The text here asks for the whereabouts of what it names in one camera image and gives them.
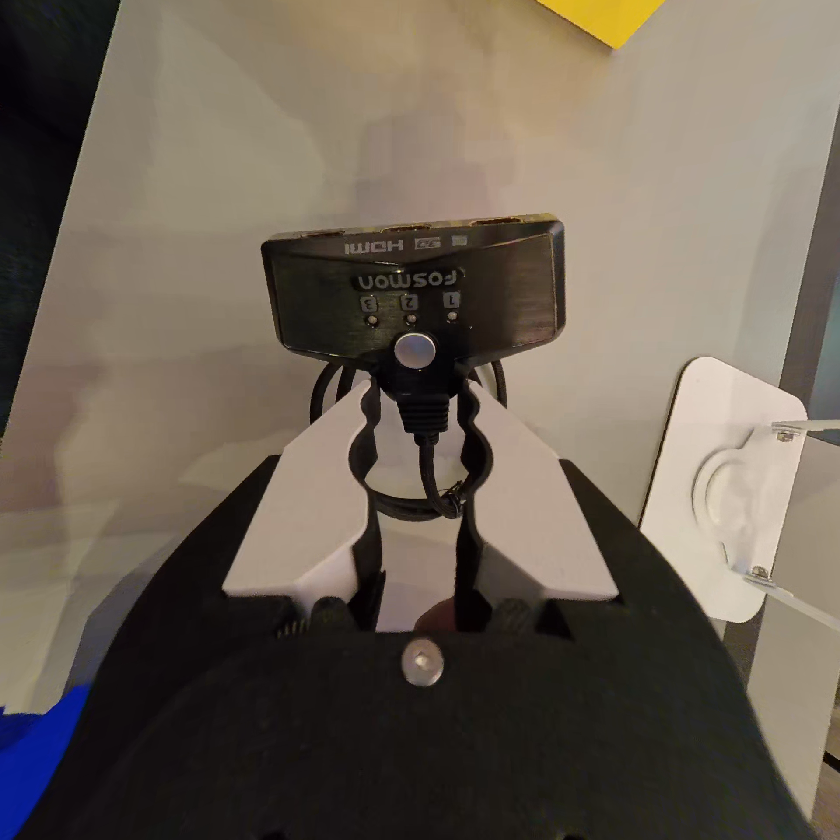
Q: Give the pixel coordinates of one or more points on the blue plastic bin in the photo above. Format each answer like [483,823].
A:
[33,774]

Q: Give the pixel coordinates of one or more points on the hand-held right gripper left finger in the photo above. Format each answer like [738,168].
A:
[308,518]

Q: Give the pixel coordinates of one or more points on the yellow folder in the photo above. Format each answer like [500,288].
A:
[610,19]

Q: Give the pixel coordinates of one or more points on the white adhesive wall mount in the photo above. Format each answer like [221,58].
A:
[695,420]

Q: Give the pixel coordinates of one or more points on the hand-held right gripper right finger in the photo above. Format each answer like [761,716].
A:
[531,525]

